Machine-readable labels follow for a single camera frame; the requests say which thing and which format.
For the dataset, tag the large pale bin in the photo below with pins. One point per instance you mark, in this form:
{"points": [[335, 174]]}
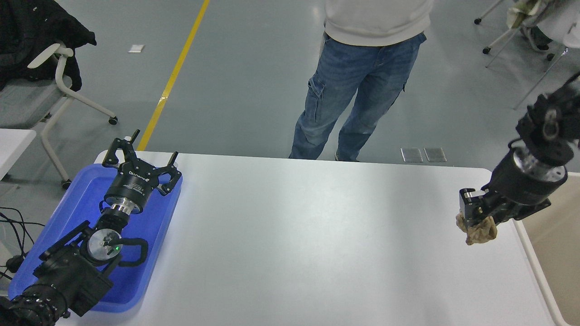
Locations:
{"points": [[557, 262]]}

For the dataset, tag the tan paper ball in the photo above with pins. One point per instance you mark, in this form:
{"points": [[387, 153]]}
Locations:
{"points": [[482, 233]]}

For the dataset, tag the beige cloth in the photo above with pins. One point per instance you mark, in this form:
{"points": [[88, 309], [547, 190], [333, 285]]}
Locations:
{"points": [[521, 11]]}

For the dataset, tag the seated person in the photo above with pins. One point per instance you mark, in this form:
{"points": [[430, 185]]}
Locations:
{"points": [[562, 22]]}

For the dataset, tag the black jacket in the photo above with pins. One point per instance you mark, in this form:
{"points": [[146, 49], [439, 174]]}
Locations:
{"points": [[27, 27]]}

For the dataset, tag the grey chair with armrest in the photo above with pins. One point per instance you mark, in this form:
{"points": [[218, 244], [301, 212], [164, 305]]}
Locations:
{"points": [[27, 102]]}

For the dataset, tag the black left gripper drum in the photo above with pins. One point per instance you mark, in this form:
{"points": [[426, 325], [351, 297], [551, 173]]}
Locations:
{"points": [[131, 188]]}

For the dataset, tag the small white table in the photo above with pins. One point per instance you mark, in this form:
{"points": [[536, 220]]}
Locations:
{"points": [[13, 145]]}

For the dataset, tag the blue plastic tray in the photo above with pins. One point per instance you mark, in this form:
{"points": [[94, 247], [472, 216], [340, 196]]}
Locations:
{"points": [[149, 217]]}

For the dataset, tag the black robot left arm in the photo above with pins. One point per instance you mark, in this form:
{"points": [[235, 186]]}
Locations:
{"points": [[68, 276]]}

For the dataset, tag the silver floor plate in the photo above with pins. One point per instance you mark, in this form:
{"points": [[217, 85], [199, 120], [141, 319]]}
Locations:
{"points": [[435, 154], [411, 155]]}

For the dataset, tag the white-legged wheeled chair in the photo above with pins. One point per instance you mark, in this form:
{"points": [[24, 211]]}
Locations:
{"points": [[500, 40]]}

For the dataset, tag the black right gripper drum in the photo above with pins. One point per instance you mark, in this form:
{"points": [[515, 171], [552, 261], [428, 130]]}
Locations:
{"points": [[516, 185]]}

